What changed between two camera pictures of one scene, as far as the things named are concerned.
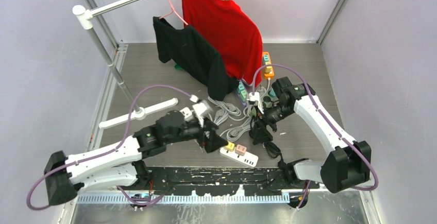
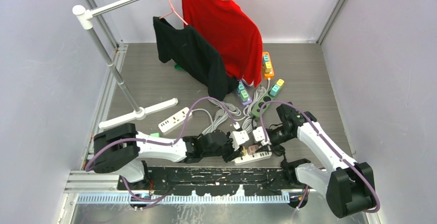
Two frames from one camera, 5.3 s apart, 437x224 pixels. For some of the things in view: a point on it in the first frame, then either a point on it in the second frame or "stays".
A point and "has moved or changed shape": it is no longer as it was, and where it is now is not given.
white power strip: x=249 y=159 has moved or changed shape
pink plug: x=240 y=150 has moved or changed shape
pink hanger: x=172 y=9 stays
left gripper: x=214 y=140 to x=232 y=153
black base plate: x=213 y=182 stays
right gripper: x=262 y=135 to x=272 y=142
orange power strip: x=268 y=71 stays
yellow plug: x=230 y=147 has moved or changed shape
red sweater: x=227 y=26 stays
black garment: x=187 y=50 stays
